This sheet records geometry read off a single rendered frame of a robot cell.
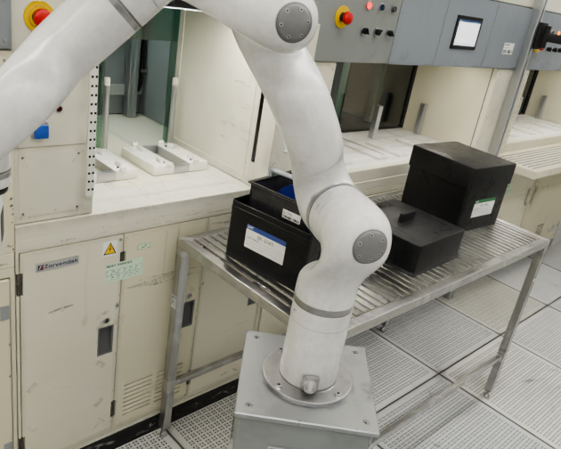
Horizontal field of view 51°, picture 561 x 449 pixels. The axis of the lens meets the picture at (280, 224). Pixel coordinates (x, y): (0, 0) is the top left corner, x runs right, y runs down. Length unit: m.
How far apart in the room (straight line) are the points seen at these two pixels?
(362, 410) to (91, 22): 0.85
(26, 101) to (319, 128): 0.43
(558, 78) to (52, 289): 3.66
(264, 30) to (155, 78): 1.73
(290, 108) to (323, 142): 0.08
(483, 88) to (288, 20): 2.27
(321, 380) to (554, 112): 3.55
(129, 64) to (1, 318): 1.27
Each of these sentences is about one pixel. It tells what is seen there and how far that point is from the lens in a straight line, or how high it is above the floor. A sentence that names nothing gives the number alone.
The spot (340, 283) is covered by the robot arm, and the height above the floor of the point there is 1.03.
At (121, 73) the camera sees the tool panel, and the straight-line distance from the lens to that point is 2.58.
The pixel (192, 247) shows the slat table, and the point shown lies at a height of 0.76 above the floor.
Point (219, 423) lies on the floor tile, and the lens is 2.25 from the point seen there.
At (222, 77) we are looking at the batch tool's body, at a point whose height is 1.17.
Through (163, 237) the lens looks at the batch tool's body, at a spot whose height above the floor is 0.76.
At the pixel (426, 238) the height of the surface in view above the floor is 0.86.
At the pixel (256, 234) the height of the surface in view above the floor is 0.87.
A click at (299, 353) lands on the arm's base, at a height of 0.85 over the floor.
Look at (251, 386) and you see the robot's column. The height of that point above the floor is 0.76.
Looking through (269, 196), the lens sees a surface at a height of 0.97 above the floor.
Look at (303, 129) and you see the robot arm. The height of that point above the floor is 1.30.
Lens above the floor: 1.52
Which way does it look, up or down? 23 degrees down
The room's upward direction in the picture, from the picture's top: 10 degrees clockwise
